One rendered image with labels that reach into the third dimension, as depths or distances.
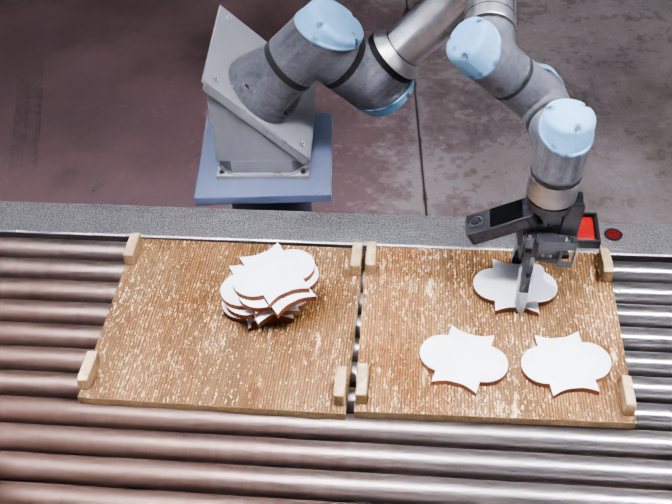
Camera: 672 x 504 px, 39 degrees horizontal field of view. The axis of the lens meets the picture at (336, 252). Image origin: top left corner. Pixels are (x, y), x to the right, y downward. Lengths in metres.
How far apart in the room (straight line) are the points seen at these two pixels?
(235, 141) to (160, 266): 0.33
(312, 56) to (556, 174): 0.57
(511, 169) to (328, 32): 1.66
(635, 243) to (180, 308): 0.79
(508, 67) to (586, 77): 2.41
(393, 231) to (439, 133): 1.74
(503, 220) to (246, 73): 0.61
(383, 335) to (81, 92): 2.50
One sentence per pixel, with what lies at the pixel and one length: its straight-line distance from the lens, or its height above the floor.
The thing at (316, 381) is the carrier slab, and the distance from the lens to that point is 1.47.
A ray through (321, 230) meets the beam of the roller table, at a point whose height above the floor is 0.92.
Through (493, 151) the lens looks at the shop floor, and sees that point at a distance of 3.37.
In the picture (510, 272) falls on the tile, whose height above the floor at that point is 0.95.
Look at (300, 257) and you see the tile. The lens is 1.54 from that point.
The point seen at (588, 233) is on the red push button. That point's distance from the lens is 1.73.
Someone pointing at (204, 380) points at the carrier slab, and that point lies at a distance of 1.50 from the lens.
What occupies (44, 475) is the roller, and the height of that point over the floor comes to 0.91.
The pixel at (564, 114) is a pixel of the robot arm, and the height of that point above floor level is 1.30.
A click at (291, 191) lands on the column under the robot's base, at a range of 1.88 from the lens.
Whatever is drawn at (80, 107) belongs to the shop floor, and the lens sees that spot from 3.76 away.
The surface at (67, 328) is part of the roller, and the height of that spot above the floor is 0.92.
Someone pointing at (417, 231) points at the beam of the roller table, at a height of 0.91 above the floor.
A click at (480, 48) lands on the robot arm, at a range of 1.35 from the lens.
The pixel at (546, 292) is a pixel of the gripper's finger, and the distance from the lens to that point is 1.54.
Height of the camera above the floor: 2.10
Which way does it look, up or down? 45 degrees down
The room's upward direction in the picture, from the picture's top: 3 degrees counter-clockwise
